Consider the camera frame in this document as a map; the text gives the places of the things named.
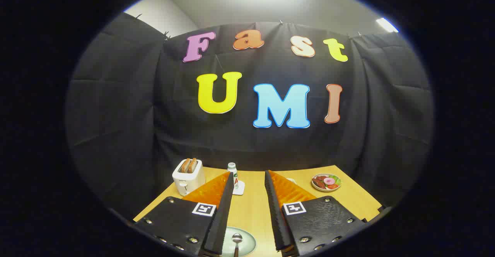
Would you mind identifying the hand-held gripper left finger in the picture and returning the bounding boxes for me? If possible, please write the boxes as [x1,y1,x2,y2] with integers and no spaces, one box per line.
[133,171,235,257]

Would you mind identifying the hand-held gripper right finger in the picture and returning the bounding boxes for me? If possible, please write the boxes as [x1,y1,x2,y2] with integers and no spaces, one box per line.
[265,170,367,257]

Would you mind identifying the wooden handled metal spoon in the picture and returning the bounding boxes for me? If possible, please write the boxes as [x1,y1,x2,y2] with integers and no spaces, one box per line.
[231,233,243,257]

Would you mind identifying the white plastic drink bottle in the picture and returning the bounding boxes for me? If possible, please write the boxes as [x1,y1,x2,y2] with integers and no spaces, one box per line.
[227,163,239,190]

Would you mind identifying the pale green plate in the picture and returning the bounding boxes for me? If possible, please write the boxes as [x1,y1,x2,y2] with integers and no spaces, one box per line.
[220,226,257,257]

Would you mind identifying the white toaster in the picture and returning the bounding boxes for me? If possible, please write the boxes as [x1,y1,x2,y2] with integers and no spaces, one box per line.
[172,159,206,196]

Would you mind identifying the plate of sliced food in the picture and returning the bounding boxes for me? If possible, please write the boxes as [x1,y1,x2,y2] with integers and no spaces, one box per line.
[311,173,342,192]

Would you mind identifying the ceiling light panel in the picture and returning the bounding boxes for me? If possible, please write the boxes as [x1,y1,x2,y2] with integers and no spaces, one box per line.
[376,17,399,33]

